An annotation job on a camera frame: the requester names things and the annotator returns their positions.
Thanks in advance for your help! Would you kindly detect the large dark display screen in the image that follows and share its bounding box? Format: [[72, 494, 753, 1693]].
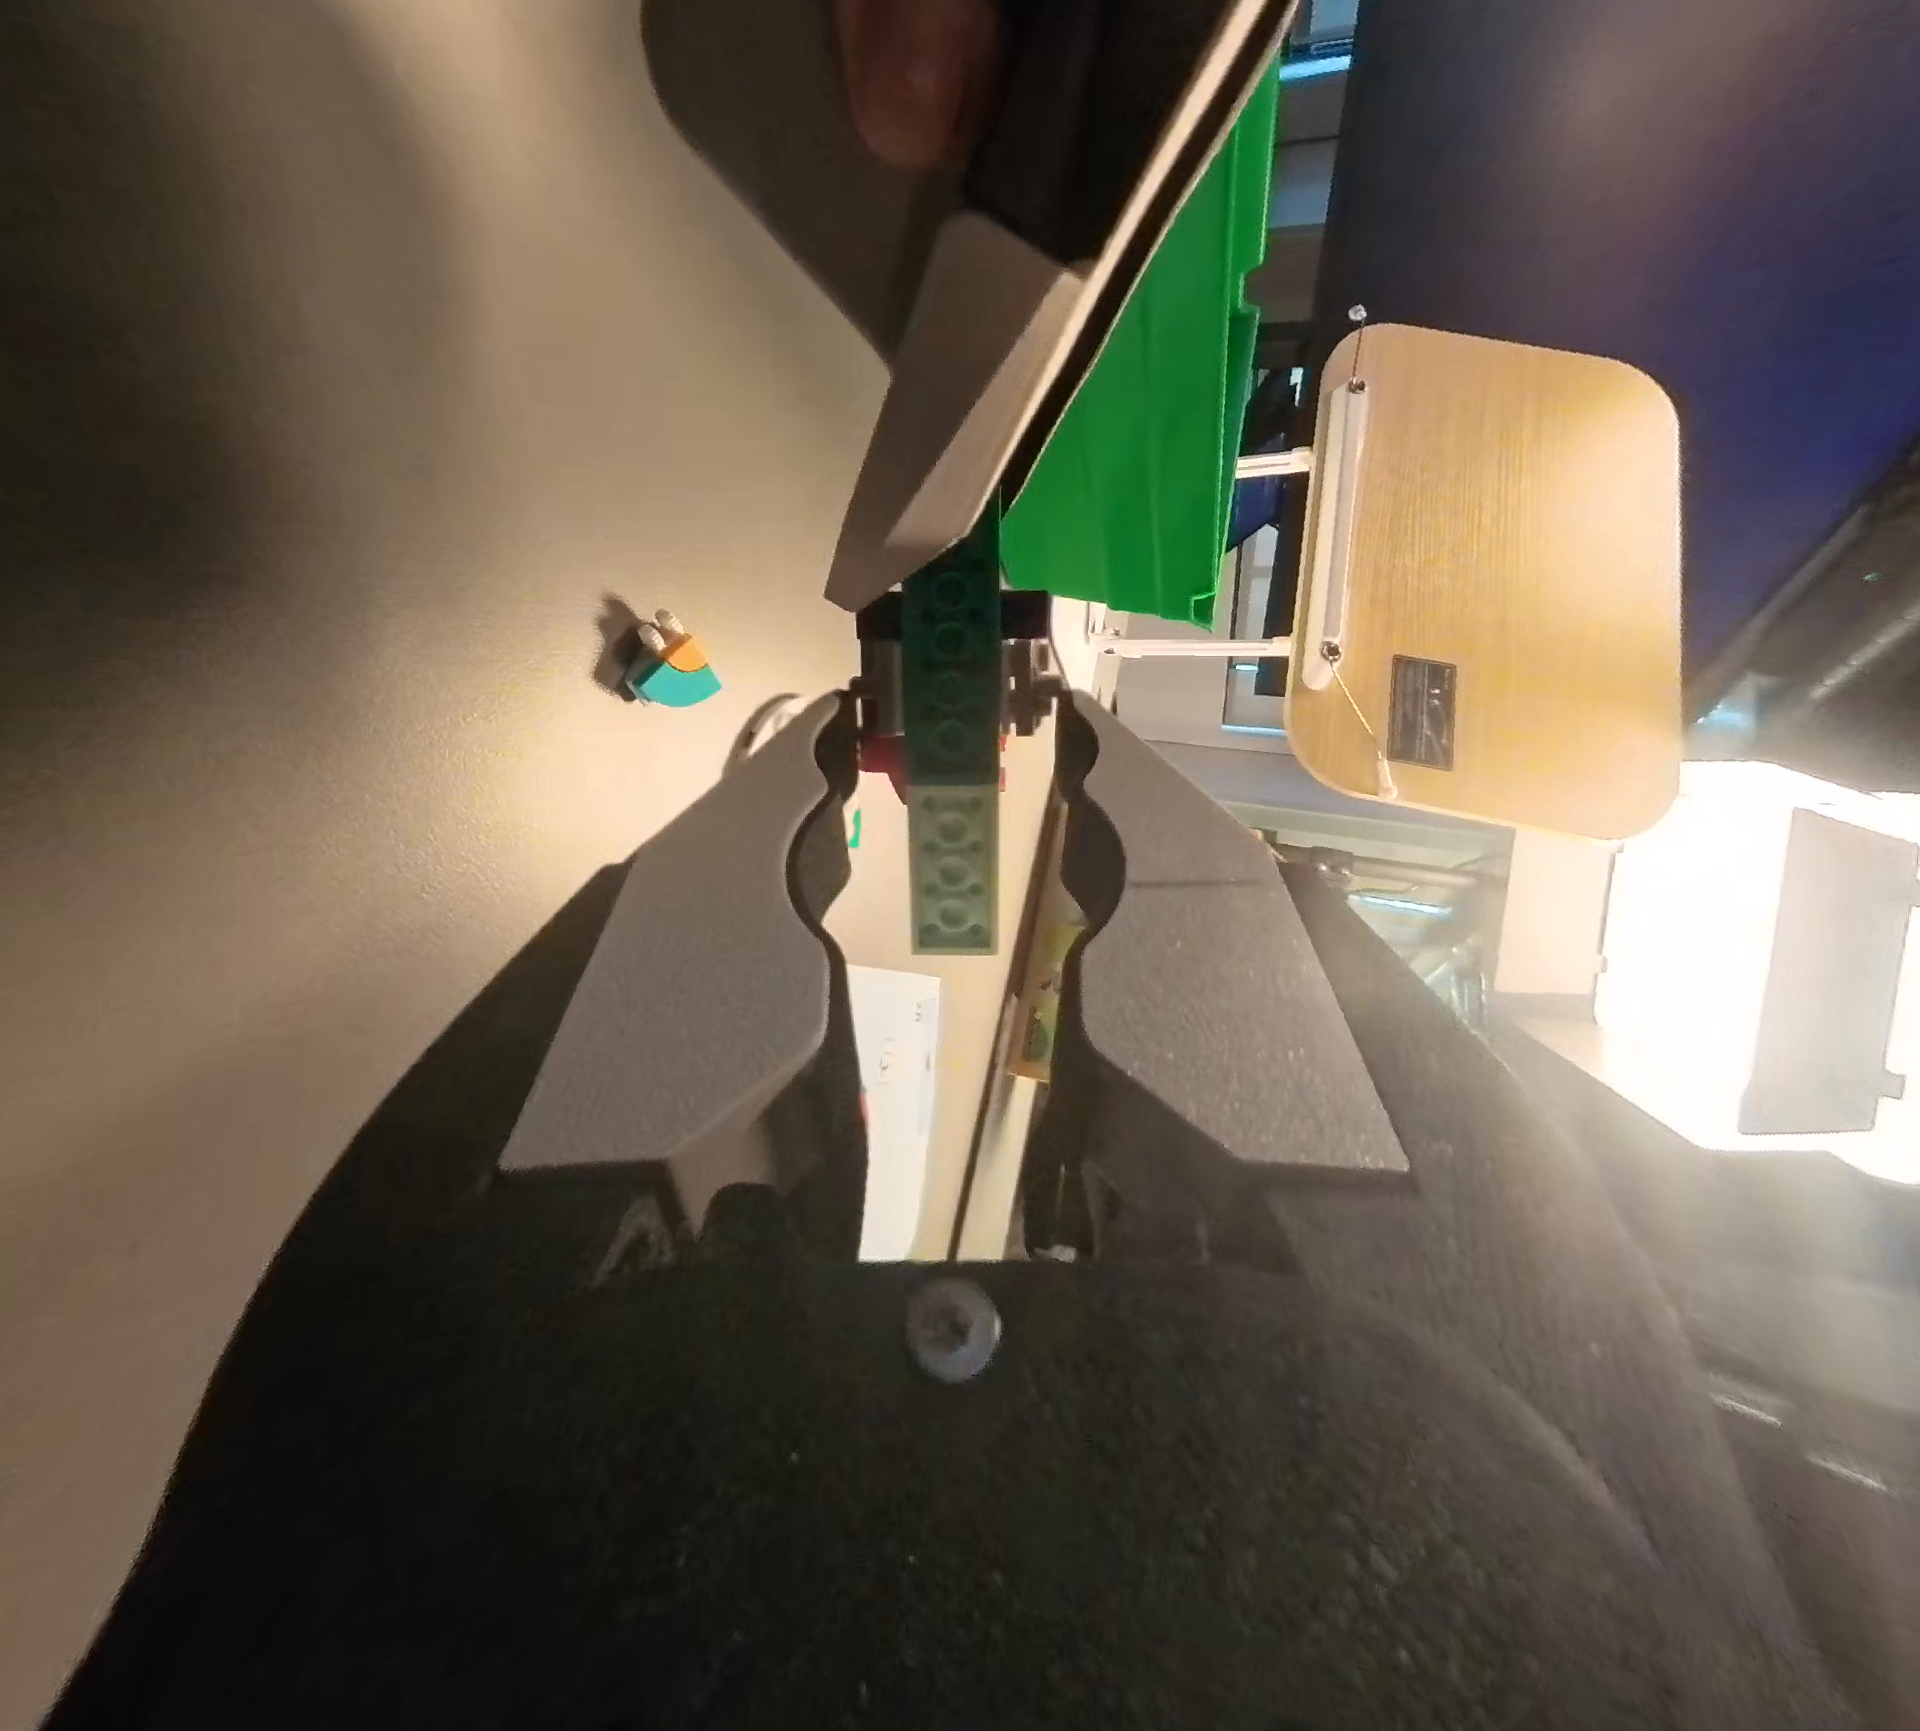
[[1320, 0, 1920, 728]]

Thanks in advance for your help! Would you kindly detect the person's left hand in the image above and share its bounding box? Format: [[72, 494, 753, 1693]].
[[835, 0, 1004, 170]]

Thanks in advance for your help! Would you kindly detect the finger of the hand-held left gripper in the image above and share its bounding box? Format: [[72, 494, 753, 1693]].
[[823, 216, 1091, 608], [963, 0, 1391, 534]]

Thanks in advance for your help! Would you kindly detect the orange toy brick model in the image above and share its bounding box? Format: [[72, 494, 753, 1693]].
[[848, 516, 1062, 960]]

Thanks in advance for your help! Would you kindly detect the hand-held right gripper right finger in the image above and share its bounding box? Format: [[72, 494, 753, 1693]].
[[1050, 690, 1415, 1254]]

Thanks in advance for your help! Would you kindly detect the open pale blue instruction booklet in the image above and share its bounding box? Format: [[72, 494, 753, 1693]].
[[846, 958, 948, 1260]]

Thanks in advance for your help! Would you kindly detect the small teal orange brick assembly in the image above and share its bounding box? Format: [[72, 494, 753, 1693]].
[[599, 592, 726, 710]]

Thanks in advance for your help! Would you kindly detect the green plastic bin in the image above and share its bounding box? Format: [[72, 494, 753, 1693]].
[[995, 58, 1284, 630]]

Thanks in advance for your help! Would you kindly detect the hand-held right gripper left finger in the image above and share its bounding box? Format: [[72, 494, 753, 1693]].
[[498, 694, 864, 1242]]

